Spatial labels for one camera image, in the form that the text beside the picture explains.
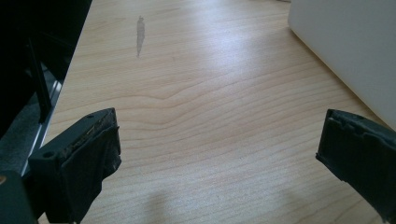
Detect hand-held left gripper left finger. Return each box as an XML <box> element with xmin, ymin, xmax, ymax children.
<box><xmin>27</xmin><ymin>107</ymin><xmax>122</xmax><ymax>224</ymax></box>

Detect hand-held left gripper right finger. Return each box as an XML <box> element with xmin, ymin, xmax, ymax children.
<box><xmin>315</xmin><ymin>108</ymin><xmax>396</xmax><ymax>222</ymax></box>

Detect black metal stand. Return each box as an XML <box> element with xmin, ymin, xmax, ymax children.
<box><xmin>25</xmin><ymin>37</ymin><xmax>53</xmax><ymax>124</ymax></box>

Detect white box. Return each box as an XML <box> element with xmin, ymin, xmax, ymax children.
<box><xmin>287</xmin><ymin>0</ymin><xmax>396</xmax><ymax>131</ymax></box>

